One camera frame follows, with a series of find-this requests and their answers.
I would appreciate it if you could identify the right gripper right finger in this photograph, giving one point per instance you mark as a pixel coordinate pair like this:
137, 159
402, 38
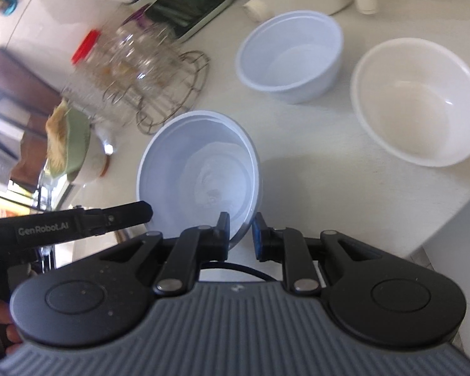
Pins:
302, 259

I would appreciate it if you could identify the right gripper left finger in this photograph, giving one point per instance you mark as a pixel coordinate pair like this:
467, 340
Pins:
191, 249

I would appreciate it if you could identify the light blue plastic bowl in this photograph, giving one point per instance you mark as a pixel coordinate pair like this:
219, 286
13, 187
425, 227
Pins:
197, 166

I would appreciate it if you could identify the person left hand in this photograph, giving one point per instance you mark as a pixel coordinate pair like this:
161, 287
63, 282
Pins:
11, 329

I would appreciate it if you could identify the dried noodles bundle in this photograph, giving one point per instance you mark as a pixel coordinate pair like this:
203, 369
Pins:
56, 128

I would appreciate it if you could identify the white bowl orange base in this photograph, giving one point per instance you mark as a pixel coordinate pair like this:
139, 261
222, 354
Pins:
94, 165

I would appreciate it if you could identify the green colander basket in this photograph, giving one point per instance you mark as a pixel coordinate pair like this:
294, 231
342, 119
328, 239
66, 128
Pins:
79, 132

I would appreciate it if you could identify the red lid plastic jar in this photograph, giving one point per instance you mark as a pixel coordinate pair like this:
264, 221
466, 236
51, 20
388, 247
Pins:
91, 69

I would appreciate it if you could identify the white plastic bowl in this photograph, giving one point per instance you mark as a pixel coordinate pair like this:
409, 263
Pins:
412, 97

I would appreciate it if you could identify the wire glass rack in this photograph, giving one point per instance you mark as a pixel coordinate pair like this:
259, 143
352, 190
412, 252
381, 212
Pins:
153, 80

